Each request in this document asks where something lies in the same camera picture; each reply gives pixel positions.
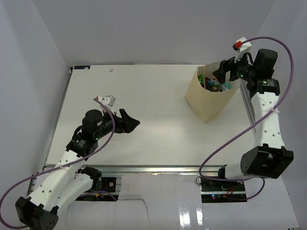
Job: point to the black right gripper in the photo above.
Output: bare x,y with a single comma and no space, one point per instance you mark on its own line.
227,66

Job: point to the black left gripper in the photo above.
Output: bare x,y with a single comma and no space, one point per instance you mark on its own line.
126,123

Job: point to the teal snack packet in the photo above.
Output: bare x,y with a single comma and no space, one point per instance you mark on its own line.
215,83

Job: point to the brown chocolate bar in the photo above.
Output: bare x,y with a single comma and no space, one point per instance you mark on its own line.
216,89

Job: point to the green yellow Fox's candy bag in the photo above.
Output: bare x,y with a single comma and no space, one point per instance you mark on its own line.
201,80

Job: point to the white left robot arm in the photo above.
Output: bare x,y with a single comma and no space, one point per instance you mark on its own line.
41,209

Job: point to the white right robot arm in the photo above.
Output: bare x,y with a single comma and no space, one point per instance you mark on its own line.
269,157

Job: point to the brown paper bag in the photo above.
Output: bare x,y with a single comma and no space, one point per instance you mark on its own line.
206,104

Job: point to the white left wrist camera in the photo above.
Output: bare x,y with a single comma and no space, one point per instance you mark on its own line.
108,101

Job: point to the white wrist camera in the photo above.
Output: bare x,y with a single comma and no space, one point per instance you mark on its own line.
108,101
241,46

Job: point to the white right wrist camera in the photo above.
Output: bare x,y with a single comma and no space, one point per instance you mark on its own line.
241,46

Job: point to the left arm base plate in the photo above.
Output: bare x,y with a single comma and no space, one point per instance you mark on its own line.
104,190

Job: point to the aluminium front rail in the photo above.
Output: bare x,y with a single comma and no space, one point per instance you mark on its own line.
146,168

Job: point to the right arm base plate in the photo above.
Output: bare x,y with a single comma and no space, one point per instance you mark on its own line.
221,192

